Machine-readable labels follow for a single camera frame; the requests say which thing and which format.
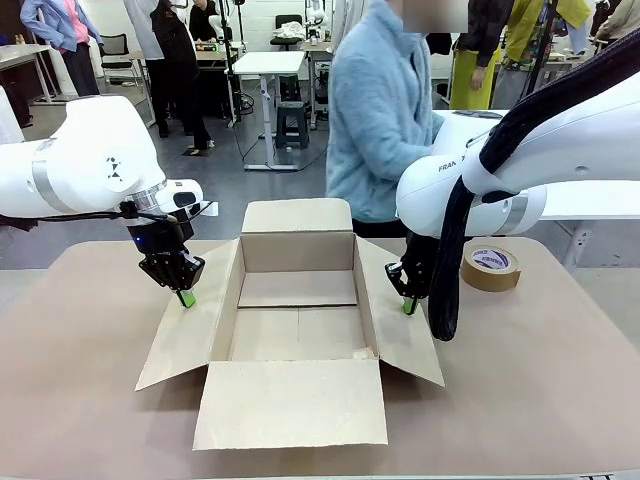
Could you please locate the black stand pole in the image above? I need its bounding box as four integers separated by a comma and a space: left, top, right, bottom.
218, 0, 244, 127

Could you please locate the black mesh office chair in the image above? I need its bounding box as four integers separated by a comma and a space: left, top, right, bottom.
98, 32, 142, 89

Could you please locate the person in yellow apron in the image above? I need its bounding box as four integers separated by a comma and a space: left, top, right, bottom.
448, 0, 507, 112

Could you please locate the black braided cable sleeve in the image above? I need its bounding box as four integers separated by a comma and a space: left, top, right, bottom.
428, 37, 640, 343

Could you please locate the office chair with cloth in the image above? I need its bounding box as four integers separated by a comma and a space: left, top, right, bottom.
269, 13, 307, 51

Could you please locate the large white table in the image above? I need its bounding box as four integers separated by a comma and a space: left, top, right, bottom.
432, 108, 640, 269

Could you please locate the white height-adjustable desk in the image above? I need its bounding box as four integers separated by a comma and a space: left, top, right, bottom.
232, 49, 306, 172

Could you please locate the thin black cable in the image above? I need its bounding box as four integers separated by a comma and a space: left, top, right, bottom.
29, 199, 214, 224

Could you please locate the brown packing tape roll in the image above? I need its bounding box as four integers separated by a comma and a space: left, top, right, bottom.
459, 244, 523, 294

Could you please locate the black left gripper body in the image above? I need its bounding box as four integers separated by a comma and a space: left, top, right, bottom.
119, 201, 197, 264

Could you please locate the seated person in black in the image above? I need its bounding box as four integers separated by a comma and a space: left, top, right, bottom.
188, 0, 222, 44

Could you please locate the person in blue pink shirt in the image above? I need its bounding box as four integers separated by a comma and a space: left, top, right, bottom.
19, 0, 104, 99

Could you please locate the brown cardboard box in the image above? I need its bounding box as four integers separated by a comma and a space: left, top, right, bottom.
134, 197, 446, 451

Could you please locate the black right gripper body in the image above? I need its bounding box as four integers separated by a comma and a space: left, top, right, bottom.
402, 229, 440, 272

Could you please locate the person in beige top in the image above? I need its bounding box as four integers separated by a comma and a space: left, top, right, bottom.
589, 0, 640, 47

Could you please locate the person in yellow jacket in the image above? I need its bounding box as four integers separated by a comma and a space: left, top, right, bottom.
501, 0, 592, 97

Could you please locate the black tripod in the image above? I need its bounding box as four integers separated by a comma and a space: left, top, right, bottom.
519, 0, 559, 101

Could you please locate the grey table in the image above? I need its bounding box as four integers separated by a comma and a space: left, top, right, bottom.
0, 43, 72, 107

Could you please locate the person in blue fleece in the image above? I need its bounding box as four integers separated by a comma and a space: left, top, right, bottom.
325, 0, 469, 239

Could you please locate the person in black apron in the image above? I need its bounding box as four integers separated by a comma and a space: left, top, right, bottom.
123, 0, 216, 151

